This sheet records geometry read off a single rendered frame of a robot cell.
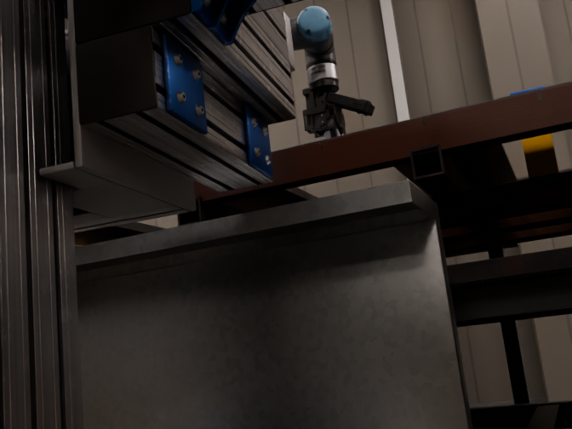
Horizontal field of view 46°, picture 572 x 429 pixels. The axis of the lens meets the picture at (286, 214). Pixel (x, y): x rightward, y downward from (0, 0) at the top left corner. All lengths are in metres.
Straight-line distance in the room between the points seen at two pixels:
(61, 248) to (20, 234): 0.07
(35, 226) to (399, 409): 0.60
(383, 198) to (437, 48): 3.25
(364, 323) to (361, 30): 3.31
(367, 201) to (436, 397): 0.32
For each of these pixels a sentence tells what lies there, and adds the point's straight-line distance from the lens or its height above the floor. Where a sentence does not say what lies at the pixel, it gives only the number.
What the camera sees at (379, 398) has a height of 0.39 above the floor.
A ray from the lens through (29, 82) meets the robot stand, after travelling 0.78.
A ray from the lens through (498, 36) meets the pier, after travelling 3.81.
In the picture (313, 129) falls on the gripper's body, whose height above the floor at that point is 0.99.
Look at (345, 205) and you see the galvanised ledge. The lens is 0.93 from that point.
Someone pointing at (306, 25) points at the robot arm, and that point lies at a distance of 1.57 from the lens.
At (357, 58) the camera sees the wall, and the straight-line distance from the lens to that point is 4.19.
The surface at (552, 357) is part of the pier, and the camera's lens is 3.51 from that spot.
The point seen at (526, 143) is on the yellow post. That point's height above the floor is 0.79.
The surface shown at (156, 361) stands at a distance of 1.24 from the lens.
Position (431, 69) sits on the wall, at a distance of 4.09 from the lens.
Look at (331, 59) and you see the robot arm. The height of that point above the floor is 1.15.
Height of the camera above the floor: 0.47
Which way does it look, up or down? 12 degrees up
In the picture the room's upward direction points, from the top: 6 degrees counter-clockwise
